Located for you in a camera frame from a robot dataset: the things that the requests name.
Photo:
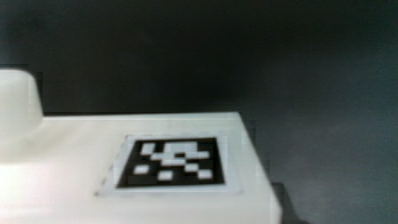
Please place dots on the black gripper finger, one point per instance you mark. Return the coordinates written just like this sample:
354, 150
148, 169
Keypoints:
290, 216

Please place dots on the white front drawer with tag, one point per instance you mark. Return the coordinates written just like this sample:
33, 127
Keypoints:
129, 169

